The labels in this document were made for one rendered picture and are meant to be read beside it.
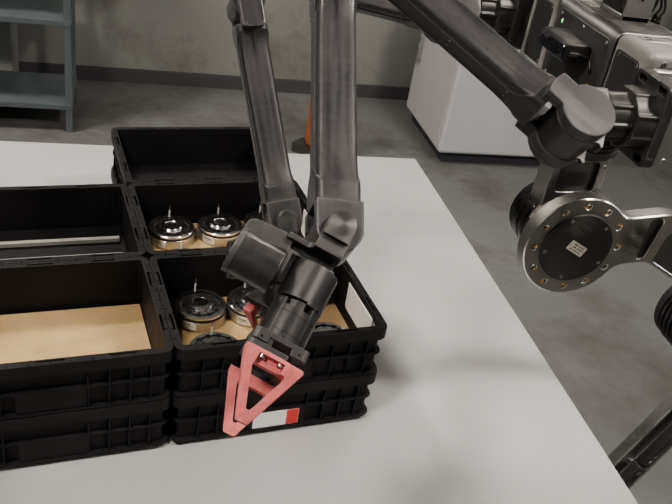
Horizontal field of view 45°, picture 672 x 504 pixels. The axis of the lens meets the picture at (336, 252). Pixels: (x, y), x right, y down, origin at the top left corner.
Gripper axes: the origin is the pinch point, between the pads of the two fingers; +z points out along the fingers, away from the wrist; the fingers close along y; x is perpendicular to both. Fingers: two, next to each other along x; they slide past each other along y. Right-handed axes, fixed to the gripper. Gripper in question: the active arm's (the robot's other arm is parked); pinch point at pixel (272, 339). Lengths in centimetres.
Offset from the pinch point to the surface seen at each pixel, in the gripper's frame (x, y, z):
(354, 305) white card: 18.0, 6.9, -1.9
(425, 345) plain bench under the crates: 41.4, 15.4, 17.2
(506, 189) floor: 282, -44, 85
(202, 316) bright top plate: -2.6, -14.9, 0.8
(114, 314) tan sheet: -10.6, -30.2, 3.9
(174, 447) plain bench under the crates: -19.4, -6.1, 17.2
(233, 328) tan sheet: 2.0, -10.6, 4.1
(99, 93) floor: 205, -260, 83
